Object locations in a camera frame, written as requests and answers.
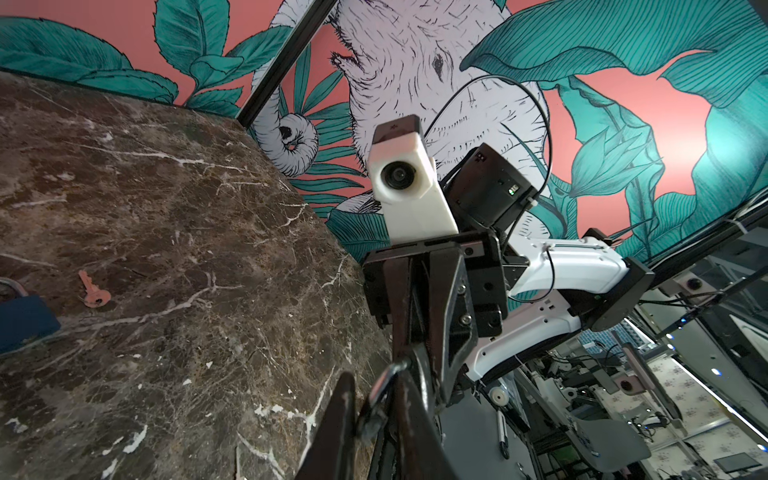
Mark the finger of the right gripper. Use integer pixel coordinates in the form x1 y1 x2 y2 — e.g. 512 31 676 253
383 255 428 360
428 246 478 402

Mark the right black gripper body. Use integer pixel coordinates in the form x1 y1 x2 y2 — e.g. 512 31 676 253
362 231 508 338

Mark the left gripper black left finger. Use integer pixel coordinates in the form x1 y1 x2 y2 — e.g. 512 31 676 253
294 372 356 480

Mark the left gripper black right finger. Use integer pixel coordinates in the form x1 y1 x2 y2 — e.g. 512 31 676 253
392 371 458 479

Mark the blue padlock front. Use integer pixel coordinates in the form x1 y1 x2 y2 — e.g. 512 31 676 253
1 277 61 353

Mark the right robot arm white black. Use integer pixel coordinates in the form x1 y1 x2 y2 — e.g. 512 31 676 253
363 133 653 405

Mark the small silver key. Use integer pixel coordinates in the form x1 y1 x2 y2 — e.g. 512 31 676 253
78 270 111 308

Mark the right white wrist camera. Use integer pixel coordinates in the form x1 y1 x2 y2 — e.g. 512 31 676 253
367 114 458 245

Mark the right black frame post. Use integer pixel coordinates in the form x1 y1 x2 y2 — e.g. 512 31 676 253
237 0 338 128

